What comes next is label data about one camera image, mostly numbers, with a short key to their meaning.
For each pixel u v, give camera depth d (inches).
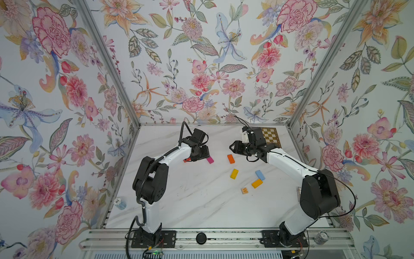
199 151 32.1
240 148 31.0
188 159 33.9
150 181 20.4
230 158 40.2
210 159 40.0
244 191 34.7
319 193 18.1
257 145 27.1
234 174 37.7
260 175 37.4
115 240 29.7
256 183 36.7
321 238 28.1
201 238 29.0
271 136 44.7
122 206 32.0
